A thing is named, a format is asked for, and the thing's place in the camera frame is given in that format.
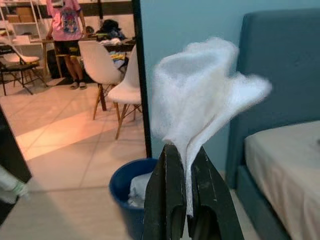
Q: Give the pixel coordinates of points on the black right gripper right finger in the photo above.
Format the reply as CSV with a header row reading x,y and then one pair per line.
x,y
212,205

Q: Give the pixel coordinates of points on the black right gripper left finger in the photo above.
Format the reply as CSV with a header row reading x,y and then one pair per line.
x,y
165,200

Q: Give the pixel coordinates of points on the white tissue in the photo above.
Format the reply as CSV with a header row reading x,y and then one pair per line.
x,y
137,192
195,100

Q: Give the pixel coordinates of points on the crumpled white tissue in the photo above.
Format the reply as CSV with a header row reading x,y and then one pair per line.
x,y
137,192

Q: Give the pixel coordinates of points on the blue plastic waste bin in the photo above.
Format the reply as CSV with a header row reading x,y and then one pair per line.
x,y
125,215

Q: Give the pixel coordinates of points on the mattress with beige sheet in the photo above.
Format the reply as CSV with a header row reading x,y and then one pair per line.
x,y
287,170

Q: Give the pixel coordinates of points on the white chair with wooden legs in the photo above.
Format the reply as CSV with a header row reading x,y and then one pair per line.
x,y
97,65
125,92

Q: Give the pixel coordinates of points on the blue and yellow cloth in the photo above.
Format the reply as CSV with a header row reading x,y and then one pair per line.
x,y
117,58

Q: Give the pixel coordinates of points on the dark pile of clothes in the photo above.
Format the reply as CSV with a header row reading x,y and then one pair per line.
x,y
111,27

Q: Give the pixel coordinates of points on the wooden table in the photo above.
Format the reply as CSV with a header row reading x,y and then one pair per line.
x,y
48,41

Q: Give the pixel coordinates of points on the black folding chair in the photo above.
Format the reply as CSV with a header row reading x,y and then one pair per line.
x,y
22,60

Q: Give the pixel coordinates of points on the person in pink shirt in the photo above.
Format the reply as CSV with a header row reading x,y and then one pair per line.
x,y
65,22

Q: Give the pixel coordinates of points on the white shelf unit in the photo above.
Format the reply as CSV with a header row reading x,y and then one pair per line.
x,y
25,40

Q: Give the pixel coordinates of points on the brown cardboard box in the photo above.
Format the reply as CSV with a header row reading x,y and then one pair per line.
x,y
22,18

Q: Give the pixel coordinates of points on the black door frame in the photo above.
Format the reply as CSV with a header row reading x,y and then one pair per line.
x,y
140,75

